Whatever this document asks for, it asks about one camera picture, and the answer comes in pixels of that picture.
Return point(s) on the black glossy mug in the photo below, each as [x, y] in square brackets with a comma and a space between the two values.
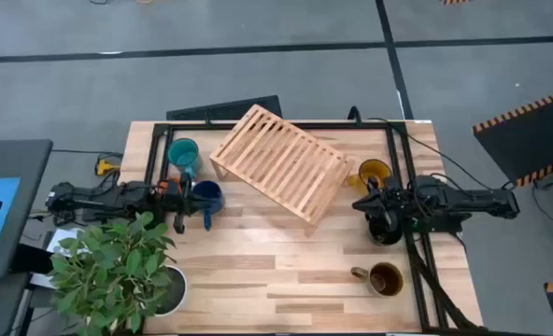
[385, 238]

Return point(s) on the green leafy plant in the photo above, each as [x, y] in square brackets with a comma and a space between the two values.
[108, 270]

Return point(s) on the yellow plug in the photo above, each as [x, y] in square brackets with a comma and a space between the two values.
[104, 167]

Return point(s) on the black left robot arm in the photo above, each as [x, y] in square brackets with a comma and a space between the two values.
[108, 200]

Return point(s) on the dark grey desk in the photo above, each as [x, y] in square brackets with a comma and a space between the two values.
[29, 186]

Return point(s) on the white paper sheet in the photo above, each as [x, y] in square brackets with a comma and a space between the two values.
[64, 235]

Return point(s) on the white plant pot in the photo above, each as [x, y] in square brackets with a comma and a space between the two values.
[179, 289]

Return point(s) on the brown mug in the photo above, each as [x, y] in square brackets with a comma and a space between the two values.
[386, 280]

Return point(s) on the dark blue mug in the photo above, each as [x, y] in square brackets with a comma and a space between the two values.
[214, 189]

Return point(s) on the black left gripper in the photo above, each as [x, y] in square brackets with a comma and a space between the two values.
[179, 205]

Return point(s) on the teal glazed mug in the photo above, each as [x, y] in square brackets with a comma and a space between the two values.
[183, 154]

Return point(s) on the black floor grille mat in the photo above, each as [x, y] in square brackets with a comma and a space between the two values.
[220, 111]

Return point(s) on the black box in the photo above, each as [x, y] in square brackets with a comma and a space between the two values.
[31, 259]

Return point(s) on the yellow glass mug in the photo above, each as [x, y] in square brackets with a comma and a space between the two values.
[375, 168]

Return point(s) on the orange mug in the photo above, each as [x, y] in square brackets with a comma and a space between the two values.
[165, 186]

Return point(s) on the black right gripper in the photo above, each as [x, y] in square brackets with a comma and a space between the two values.
[393, 203]

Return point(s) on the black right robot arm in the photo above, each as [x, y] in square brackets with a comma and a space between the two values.
[468, 203]

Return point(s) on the wooden slatted rack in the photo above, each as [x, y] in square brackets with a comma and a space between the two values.
[281, 163]

